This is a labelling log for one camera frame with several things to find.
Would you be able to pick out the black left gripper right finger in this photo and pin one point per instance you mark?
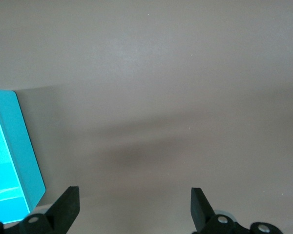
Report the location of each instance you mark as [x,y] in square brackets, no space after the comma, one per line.
[202,212]

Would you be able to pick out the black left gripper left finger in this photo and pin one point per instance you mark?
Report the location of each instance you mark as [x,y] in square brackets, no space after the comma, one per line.
[63,209]

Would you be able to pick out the teal plastic bin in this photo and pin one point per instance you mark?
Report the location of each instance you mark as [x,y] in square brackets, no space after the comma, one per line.
[14,146]

